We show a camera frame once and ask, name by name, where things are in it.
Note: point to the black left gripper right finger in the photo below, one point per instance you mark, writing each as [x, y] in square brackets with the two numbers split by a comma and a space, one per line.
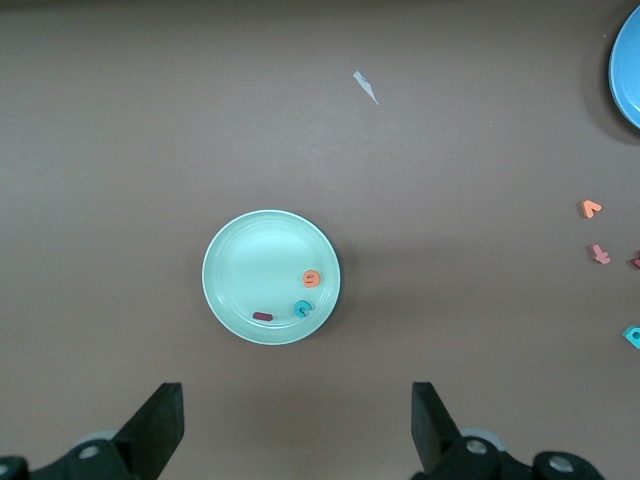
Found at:
[430, 430]

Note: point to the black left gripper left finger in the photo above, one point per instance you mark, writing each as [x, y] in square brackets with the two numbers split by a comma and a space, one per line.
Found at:
[157, 425]

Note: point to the dark red foam letter l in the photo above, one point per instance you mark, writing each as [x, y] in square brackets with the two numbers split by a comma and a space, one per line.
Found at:
[262, 316]

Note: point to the teal foam letter c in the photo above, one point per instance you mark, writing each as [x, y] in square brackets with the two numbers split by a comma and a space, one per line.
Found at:
[296, 307]

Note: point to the green plate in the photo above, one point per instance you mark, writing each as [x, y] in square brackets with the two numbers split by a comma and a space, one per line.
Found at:
[250, 260]

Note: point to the teal foam letter p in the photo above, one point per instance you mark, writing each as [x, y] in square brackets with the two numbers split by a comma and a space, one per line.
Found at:
[628, 334]

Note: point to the pink foam letter t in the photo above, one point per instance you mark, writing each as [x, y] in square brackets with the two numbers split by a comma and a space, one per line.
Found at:
[600, 255]

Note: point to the dark red foam letter k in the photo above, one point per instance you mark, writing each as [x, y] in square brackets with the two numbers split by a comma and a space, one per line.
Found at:
[636, 262]

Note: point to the orange foam letter v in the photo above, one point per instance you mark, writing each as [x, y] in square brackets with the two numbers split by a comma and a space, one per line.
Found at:
[585, 209]

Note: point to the white paper scrap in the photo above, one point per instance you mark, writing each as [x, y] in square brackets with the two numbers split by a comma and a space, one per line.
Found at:
[363, 82]

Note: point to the blue plate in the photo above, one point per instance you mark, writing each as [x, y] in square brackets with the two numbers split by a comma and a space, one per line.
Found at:
[627, 75]

